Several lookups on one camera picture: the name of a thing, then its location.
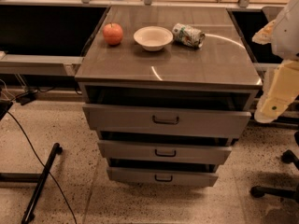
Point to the grey metal shelf rail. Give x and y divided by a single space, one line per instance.
40 65

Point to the grey drawer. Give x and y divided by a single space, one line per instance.
161 177
139 151
166 121

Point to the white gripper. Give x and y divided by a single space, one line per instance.
289 36

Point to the grey top drawer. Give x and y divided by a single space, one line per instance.
166 121

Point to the grey chair backrest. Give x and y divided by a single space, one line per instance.
271 12

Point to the red apple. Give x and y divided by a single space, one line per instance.
113 34

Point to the grey bottom drawer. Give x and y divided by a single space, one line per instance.
161 177

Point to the white bowl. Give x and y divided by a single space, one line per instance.
153 38

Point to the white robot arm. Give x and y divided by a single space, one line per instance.
285 36

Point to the crushed green white can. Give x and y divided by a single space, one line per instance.
188 36

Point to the black stand leg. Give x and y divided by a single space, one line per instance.
38 179

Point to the grey drawer cabinet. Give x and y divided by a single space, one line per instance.
218 76

